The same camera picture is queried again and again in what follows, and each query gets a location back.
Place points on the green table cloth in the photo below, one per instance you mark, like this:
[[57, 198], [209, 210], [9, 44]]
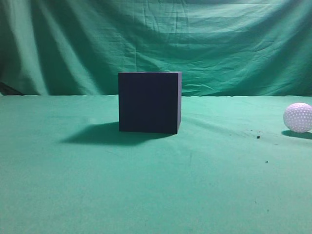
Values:
[[233, 168]]

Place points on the dark blue cube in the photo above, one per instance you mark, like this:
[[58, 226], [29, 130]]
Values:
[[150, 102]]

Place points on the green cloth backdrop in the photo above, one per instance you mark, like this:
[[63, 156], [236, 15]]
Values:
[[222, 47]]

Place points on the white dimpled golf ball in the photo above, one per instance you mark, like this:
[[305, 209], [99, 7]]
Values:
[[298, 117]]

